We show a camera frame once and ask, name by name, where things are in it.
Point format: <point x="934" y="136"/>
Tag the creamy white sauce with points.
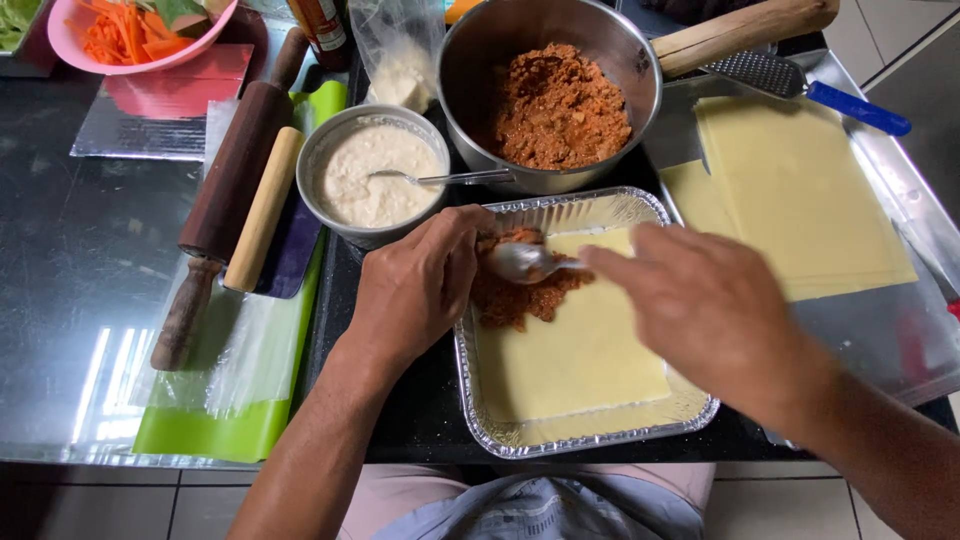
<point x="360" y="195"/>

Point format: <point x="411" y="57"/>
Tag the silver foil board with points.
<point x="150" y="120"/>

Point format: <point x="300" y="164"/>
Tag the blue-grey shirt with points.
<point x="540" y="510"/>

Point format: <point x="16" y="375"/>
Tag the metal serving spoon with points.
<point x="521" y="261"/>

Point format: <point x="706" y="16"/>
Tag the grey metal bowl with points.
<point x="315" y="150"/>

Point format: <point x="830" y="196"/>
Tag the container of green leaves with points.
<point x="19" y="30"/>

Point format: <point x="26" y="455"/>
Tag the person's right fingers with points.
<point x="615" y="259"/>

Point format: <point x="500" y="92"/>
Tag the rectangular aluminium foil tray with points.
<point x="570" y="439"/>

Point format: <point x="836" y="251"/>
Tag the red-labelled sauce bottle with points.
<point x="321" y="34"/>

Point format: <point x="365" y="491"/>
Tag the person's right hand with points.
<point x="712" y="315"/>

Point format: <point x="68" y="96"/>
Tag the small red object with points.
<point x="954" y="309"/>

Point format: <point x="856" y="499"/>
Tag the pale yellow lasagna sheet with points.
<point x="570" y="352"/>

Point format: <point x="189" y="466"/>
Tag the orange object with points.
<point x="459" y="9"/>

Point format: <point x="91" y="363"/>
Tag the spread of meat sauce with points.
<point x="510" y="300"/>

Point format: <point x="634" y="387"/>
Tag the green cucumber piece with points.
<point x="180" y="13"/>

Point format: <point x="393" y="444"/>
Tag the pile of orange carrot strips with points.
<point x="112" y="34"/>

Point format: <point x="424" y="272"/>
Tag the person's left fingers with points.
<point x="457" y="222"/>

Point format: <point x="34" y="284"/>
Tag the dark brown wooden rolling pin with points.
<point x="236" y="172"/>

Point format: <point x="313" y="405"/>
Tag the pink shorts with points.
<point x="397" y="495"/>

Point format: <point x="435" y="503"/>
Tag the green silicone mat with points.
<point x="225" y="439"/>

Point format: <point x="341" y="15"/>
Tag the light wooden rolling pin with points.
<point x="262" y="214"/>

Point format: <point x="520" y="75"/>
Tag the dark purple flat scraper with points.
<point x="296" y="255"/>

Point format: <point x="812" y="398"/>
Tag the meat sauce filling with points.
<point x="559" y="109"/>

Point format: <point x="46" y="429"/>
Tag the large steel baking tray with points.
<point x="870" y="337"/>

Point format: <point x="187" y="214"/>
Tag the slim metal spoon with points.
<point x="450" y="178"/>

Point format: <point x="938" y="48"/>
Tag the stack of lasagna sheets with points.
<point x="795" y="195"/>

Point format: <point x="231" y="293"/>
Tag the clear plastic sheet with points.
<point x="244" y="360"/>

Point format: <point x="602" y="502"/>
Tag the clear plastic bag of cheese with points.
<point x="401" y="75"/>

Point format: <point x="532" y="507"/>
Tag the person's left hand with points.
<point x="409" y="292"/>

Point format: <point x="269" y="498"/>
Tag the pink plastic bowl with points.
<point x="64" y="37"/>

